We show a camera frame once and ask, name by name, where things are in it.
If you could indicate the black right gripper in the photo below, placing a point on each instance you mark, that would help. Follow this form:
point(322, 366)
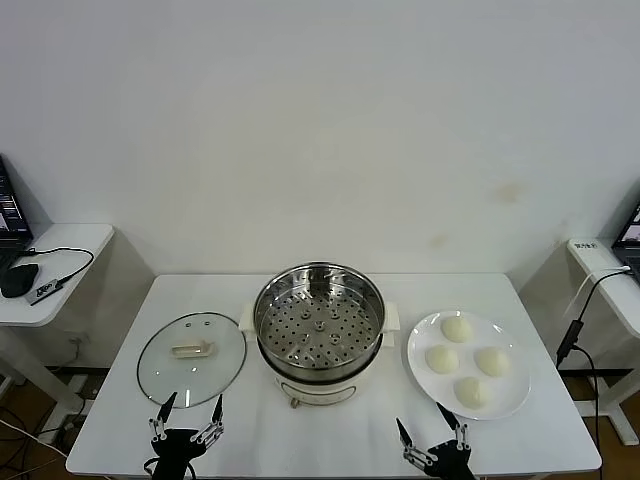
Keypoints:
point(450, 460)

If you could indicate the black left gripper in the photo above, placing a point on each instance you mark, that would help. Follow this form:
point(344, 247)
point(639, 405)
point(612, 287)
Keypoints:
point(175, 452)

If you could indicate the round glass pot lid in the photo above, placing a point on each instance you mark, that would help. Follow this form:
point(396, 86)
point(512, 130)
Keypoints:
point(165, 372)

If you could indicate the white steamed baozi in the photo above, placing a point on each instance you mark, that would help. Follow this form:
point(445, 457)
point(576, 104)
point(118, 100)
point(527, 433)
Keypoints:
point(456, 330)
point(492, 361)
point(442, 359)
point(472, 391)

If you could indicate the steel steamer pot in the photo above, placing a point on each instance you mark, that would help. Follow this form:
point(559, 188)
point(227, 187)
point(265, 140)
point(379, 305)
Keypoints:
point(320, 389)

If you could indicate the perforated steel steamer basket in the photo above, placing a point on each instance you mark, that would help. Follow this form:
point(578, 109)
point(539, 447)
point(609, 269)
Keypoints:
point(320, 325)

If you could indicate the white oval plate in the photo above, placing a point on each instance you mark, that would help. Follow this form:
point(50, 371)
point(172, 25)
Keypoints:
point(515, 387)

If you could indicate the white side table with mouse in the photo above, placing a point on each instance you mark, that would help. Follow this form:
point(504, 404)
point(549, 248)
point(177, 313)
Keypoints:
point(75, 250)

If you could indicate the black computer mouse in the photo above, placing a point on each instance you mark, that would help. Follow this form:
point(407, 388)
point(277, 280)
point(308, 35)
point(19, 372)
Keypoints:
point(17, 280)

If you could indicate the white side table with label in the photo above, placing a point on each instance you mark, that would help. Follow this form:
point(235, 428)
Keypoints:
point(620, 305)

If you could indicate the small printed table label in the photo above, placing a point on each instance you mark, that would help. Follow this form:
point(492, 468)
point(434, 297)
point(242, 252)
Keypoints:
point(586, 245)

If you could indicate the black laptop beside mouse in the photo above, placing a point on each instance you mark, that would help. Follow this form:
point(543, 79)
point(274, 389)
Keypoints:
point(10, 200)

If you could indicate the white wall outlet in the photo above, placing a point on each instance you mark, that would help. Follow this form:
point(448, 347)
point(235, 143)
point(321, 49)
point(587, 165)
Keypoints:
point(75, 342)

